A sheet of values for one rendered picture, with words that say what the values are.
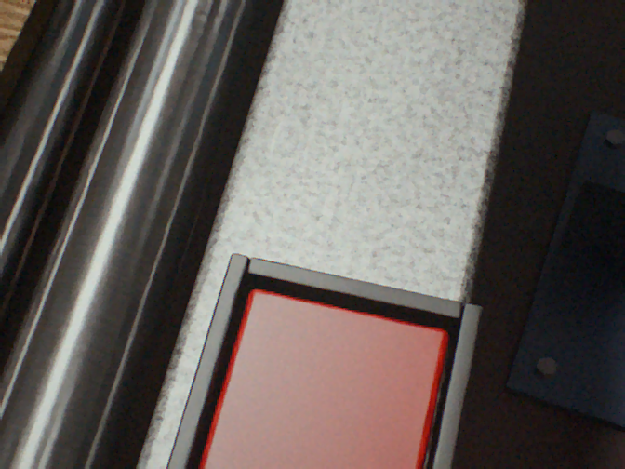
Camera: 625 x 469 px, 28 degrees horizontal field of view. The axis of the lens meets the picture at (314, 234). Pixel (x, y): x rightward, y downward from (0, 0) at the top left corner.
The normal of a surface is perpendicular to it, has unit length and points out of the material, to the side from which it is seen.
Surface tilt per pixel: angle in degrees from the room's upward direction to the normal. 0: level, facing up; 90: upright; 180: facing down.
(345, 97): 0
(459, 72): 0
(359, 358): 0
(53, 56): 32
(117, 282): 23
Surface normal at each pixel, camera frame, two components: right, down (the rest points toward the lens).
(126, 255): 0.39, -0.37
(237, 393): 0.01, -0.48
